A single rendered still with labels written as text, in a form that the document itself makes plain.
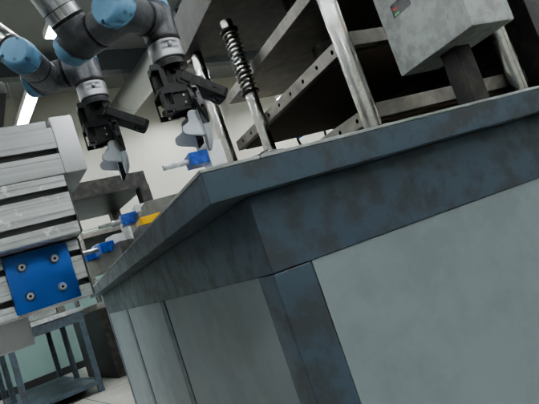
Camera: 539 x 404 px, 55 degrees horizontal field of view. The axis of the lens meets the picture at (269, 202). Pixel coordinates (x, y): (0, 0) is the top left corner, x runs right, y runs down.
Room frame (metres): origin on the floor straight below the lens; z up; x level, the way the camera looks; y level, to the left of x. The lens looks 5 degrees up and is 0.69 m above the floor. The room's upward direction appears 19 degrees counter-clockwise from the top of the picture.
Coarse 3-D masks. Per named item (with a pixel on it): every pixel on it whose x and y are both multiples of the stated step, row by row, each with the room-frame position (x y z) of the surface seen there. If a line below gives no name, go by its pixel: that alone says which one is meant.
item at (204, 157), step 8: (216, 144) 1.08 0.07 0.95; (192, 152) 1.06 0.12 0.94; (200, 152) 1.07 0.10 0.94; (208, 152) 1.07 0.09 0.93; (216, 152) 1.08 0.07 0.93; (224, 152) 1.09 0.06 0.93; (184, 160) 1.07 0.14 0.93; (192, 160) 1.06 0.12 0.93; (200, 160) 1.07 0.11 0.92; (208, 160) 1.07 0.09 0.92; (216, 160) 1.08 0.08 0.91; (224, 160) 1.08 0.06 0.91; (168, 168) 1.05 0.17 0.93; (192, 168) 1.09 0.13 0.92
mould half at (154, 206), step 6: (270, 150) 1.27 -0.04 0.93; (276, 150) 1.28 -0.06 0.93; (162, 198) 1.15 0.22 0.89; (168, 198) 1.15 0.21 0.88; (144, 204) 1.14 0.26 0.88; (150, 204) 1.13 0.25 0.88; (156, 204) 1.14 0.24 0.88; (162, 204) 1.14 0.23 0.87; (144, 210) 1.15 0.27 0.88; (150, 210) 1.13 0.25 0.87; (156, 210) 1.14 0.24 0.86; (138, 216) 1.23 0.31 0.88; (132, 228) 1.34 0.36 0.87
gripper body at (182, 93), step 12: (168, 60) 1.06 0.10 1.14; (180, 60) 1.07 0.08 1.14; (156, 72) 1.08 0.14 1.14; (168, 72) 1.07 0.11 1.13; (180, 72) 1.08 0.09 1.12; (156, 84) 1.07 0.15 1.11; (168, 84) 1.06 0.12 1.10; (180, 84) 1.06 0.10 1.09; (192, 84) 1.07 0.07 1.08; (156, 96) 1.07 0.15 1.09; (168, 96) 1.05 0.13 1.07; (180, 96) 1.06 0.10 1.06; (192, 96) 1.06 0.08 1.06; (156, 108) 1.10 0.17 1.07; (168, 108) 1.04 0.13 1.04; (180, 108) 1.05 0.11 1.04; (192, 108) 1.08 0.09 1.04; (168, 120) 1.11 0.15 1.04
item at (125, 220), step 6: (138, 204) 1.29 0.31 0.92; (132, 210) 1.32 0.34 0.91; (138, 210) 1.29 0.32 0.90; (120, 216) 1.27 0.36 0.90; (126, 216) 1.28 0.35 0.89; (132, 216) 1.28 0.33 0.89; (114, 222) 1.28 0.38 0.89; (120, 222) 1.28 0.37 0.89; (126, 222) 1.27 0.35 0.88; (132, 222) 1.28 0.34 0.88
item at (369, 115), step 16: (320, 0) 1.57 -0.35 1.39; (336, 0) 1.57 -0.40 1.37; (336, 16) 1.56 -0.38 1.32; (336, 32) 1.56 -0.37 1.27; (496, 32) 1.85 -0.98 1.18; (336, 48) 1.57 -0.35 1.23; (352, 48) 1.56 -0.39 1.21; (496, 48) 1.87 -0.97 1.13; (512, 48) 1.85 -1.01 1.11; (352, 64) 1.56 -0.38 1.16; (512, 64) 1.84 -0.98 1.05; (352, 80) 1.56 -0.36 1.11; (512, 80) 1.86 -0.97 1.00; (352, 96) 1.58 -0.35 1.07; (368, 96) 1.56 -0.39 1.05; (368, 112) 1.56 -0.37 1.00; (224, 128) 2.61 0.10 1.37; (224, 144) 2.61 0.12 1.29
